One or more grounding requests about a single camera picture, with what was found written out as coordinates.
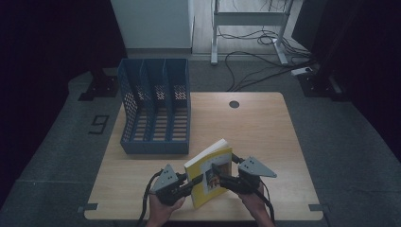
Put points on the white power strip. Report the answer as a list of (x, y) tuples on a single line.
[(301, 71)]

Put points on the grey tape piece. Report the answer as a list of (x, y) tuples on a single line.
[(317, 207), (90, 207)]

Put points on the yellow book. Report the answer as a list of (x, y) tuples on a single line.
[(197, 186)]

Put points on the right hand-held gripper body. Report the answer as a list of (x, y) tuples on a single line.
[(252, 173)]

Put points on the black stand base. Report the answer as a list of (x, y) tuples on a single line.
[(101, 88), (318, 86)]

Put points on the white desk frame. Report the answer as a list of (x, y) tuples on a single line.
[(249, 18)]

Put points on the blue file rack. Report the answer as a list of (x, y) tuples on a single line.
[(156, 146)]

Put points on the person's left hand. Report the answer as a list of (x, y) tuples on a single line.
[(162, 209)]

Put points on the dark round table grommet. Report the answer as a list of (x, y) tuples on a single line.
[(234, 104)]

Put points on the white cabinet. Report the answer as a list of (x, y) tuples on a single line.
[(154, 25)]

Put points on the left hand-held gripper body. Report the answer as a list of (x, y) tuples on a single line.
[(167, 186)]

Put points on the dark curtain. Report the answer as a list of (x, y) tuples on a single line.
[(362, 47), (38, 63)]

